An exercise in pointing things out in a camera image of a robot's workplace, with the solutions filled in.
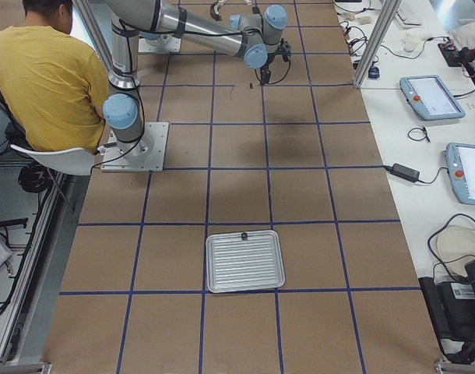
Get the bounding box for person in yellow shirt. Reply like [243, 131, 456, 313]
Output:
[0, 1, 109, 152]

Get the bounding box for near blue teach pendant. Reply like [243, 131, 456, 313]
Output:
[445, 143, 475, 206]

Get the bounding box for aluminium frame post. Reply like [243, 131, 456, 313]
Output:
[353, 0, 401, 89]

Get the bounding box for blue teach pendant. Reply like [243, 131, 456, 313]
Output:
[445, 143, 475, 206]
[399, 75, 466, 121]

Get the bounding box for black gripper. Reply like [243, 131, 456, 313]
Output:
[259, 65, 271, 83]

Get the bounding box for dark curved brake shoe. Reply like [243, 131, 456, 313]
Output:
[209, 1, 223, 21]

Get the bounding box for black device with label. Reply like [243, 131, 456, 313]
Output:
[419, 273, 475, 343]

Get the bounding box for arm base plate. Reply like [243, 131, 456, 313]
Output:
[100, 122, 169, 172]
[138, 32, 181, 55]

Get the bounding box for white plastic chair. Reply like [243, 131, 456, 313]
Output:
[9, 143, 96, 213]

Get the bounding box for small blue module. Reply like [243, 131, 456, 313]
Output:
[368, 66, 380, 79]

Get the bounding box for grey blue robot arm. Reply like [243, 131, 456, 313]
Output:
[103, 1, 291, 157]

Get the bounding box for small black looped cable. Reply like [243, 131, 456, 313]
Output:
[407, 125, 431, 143]

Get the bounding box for far blue teach pendant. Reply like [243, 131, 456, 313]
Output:
[399, 75, 466, 121]

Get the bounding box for round white pad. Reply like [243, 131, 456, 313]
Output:
[437, 226, 475, 277]

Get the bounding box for black power adapter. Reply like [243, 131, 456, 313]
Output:
[391, 164, 420, 183]

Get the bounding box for ribbed aluminium tray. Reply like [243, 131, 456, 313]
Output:
[206, 230, 286, 293]

